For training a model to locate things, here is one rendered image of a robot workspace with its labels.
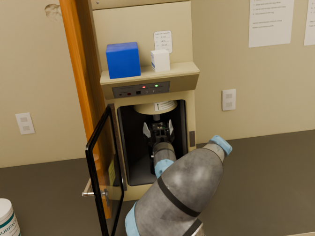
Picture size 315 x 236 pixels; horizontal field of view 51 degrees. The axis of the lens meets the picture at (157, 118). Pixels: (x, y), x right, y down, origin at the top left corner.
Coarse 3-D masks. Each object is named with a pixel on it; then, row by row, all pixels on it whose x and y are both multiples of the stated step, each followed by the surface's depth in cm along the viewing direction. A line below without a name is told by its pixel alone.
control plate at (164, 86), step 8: (112, 88) 107; (120, 88) 108; (128, 88) 109; (136, 88) 110; (144, 88) 110; (152, 88) 111; (160, 88) 112; (168, 88) 113; (120, 96) 114; (128, 96) 115
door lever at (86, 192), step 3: (90, 180) 107; (87, 183) 106; (90, 183) 106; (87, 186) 104; (90, 186) 105; (87, 189) 103; (90, 189) 104; (84, 192) 102; (87, 192) 102; (90, 192) 102; (84, 195) 101; (87, 195) 102; (90, 195) 102; (93, 195) 101
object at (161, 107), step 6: (156, 102) 123; (162, 102) 124; (168, 102) 125; (174, 102) 128; (138, 108) 127; (144, 108) 125; (150, 108) 124; (156, 108) 123; (162, 108) 124; (168, 108) 125; (174, 108) 127; (150, 114) 124
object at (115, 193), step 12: (108, 120) 114; (108, 132) 113; (96, 144) 98; (108, 144) 113; (96, 156) 98; (108, 156) 112; (96, 168) 97; (108, 168) 111; (108, 180) 110; (108, 192) 110; (120, 192) 128; (96, 204) 98; (108, 216) 109; (108, 228) 108
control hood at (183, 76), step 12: (108, 72) 111; (144, 72) 108; (156, 72) 107; (168, 72) 106; (180, 72) 105; (192, 72) 105; (108, 84) 104; (120, 84) 105; (132, 84) 106; (180, 84) 111; (192, 84) 112; (108, 96) 113; (132, 96) 115
